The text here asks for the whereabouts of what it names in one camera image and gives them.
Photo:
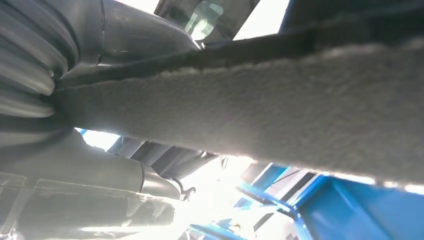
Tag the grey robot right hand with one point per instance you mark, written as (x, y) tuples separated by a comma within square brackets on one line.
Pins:
[(66, 172)]

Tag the blue metal shelf rack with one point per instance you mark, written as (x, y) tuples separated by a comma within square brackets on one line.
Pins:
[(348, 212)]

